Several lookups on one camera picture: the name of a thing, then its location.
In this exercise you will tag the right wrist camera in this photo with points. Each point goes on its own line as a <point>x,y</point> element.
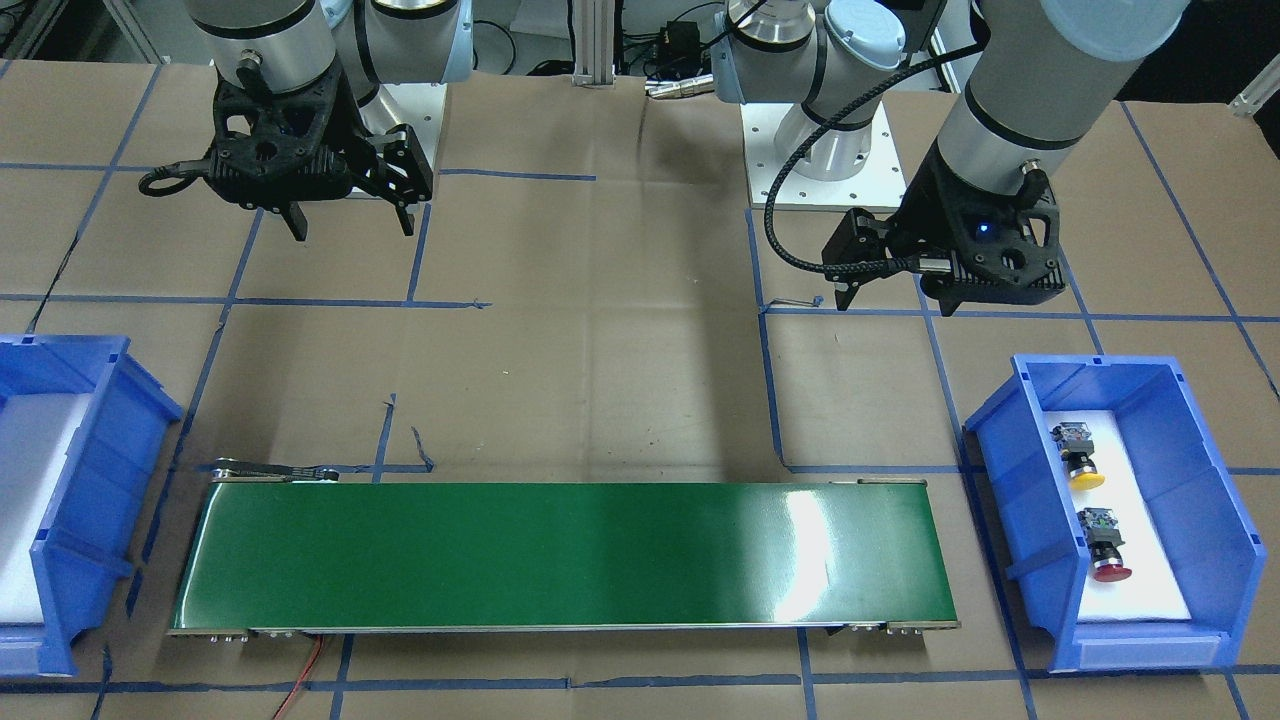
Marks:
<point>392,167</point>

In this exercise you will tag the white foam pad bin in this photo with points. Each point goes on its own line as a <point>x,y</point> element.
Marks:
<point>36,431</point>
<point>1152,592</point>

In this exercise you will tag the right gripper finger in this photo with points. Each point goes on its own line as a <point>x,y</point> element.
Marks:
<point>405,213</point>
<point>295,221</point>

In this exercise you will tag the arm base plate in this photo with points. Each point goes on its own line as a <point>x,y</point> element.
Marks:
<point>844,169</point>
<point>420,104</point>

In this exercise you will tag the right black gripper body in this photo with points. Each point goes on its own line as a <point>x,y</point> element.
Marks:
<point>349,128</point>

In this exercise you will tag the green conveyor belt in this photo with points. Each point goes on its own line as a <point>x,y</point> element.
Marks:
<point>360,557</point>

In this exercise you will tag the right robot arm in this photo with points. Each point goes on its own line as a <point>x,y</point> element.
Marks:
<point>271,48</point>

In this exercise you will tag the yellow push button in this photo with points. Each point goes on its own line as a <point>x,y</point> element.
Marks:
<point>1074,441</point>

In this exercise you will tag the blue bin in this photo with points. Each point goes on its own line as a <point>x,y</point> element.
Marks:
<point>1214,550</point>
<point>81,548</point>

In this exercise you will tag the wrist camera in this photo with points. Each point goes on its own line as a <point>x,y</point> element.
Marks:
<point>857,252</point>
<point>392,167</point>

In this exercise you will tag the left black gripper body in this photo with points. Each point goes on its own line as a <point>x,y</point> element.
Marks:
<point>932,196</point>

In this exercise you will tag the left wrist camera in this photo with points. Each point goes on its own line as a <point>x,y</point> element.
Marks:
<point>857,252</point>

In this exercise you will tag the aluminium frame post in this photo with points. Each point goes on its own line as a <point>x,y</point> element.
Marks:
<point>593,30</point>

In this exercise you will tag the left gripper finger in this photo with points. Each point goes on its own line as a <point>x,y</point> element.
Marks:
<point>845,293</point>
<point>949,304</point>

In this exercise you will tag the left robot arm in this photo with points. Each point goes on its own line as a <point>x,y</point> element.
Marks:
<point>1045,72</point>

